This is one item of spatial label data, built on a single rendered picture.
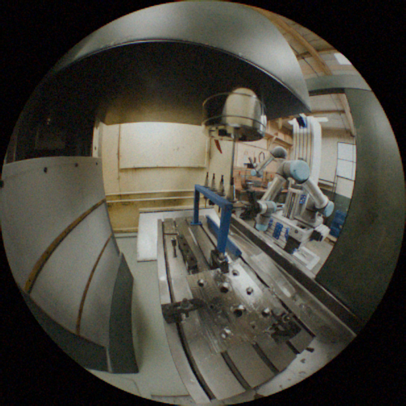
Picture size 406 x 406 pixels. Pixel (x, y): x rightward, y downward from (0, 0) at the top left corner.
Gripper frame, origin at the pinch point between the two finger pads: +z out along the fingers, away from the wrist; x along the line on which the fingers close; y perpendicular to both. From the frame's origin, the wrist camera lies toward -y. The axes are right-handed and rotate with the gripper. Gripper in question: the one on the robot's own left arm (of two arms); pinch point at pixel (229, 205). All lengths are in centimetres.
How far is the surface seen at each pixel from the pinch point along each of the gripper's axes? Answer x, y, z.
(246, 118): -26.7, -27.0, 16.7
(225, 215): -6.9, 2.2, 5.6
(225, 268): -19.2, 19.5, 8.8
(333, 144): 51, -180, -437
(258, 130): -26.6, -25.5, 13.4
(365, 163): -50, -37, -49
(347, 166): -5, -114, -438
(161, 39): -31, -37, 35
